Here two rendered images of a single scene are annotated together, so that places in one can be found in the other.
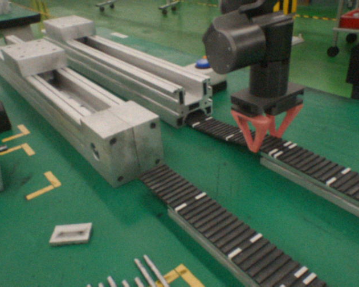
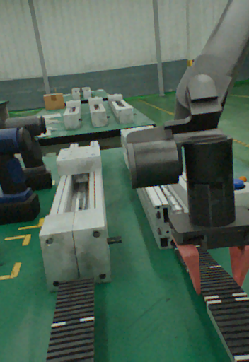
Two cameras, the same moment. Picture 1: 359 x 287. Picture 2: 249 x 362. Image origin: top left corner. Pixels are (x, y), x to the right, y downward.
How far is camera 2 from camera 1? 0.31 m
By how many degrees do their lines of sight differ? 33
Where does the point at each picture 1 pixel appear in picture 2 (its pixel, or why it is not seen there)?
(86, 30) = not seen: hidden behind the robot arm
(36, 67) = (72, 168)
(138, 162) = (78, 270)
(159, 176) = (76, 288)
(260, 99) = (188, 225)
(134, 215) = (37, 324)
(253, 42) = (159, 159)
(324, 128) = not seen: outside the picture
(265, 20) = (190, 137)
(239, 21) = (159, 137)
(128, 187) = not seen: hidden behind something
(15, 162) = (8, 248)
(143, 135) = (84, 242)
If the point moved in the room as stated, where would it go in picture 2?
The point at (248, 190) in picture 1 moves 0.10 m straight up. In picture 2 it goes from (161, 336) to (153, 260)
